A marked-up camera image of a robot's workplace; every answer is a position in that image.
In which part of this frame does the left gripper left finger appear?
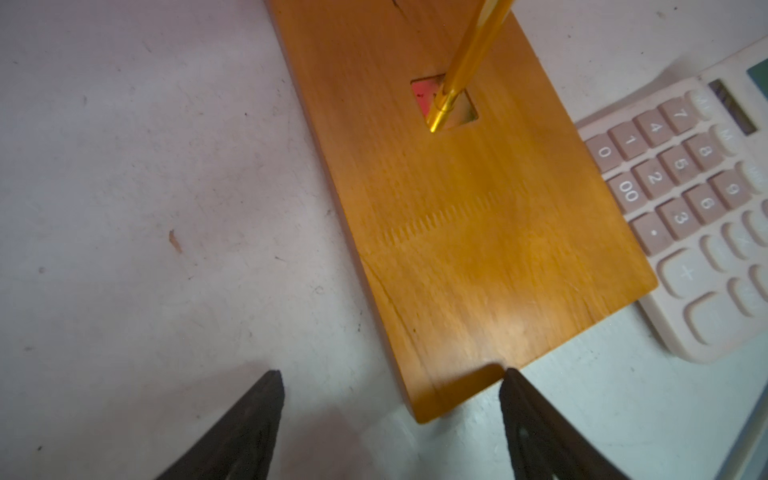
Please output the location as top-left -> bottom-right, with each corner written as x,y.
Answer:
159,370 -> 285,479

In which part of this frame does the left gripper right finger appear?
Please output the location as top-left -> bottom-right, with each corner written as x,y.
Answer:
499,368 -> 627,479

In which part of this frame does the gold wire rack wooden base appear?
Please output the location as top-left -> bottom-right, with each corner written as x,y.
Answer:
268,1 -> 658,424

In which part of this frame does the pink calculator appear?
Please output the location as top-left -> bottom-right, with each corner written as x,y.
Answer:
579,40 -> 767,363

